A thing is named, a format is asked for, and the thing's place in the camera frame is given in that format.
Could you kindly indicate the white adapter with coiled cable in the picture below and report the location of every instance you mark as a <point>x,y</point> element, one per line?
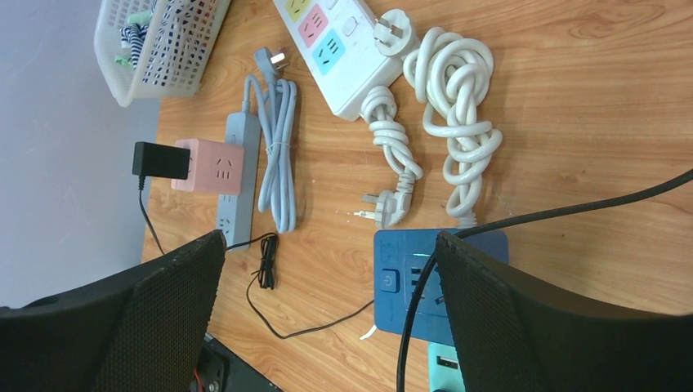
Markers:
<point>450,75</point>

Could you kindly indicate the blue cube socket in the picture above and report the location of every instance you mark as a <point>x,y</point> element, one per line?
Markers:
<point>399,256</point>

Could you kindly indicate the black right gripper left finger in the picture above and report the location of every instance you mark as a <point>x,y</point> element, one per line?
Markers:
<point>141,329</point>

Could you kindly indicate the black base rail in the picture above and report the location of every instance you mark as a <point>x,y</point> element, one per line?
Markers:
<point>220,369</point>

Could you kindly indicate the white plastic basket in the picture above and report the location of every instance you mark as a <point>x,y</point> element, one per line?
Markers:
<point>177,69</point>

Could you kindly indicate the pink cube socket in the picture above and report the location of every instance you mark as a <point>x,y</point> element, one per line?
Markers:
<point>215,167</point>

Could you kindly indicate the white colourful power strip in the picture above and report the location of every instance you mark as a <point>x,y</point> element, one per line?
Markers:
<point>335,39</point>

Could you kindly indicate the striped cloth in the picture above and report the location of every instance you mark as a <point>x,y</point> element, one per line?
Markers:
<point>134,34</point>

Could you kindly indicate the light blue power strip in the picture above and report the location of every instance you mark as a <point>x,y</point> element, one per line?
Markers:
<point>235,211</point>

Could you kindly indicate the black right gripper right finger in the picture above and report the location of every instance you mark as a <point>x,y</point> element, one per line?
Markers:
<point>515,332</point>

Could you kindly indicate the teal charger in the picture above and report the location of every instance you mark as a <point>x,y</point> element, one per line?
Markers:
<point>444,371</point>

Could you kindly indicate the small black power adapter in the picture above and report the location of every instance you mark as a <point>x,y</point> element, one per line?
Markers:
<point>163,161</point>

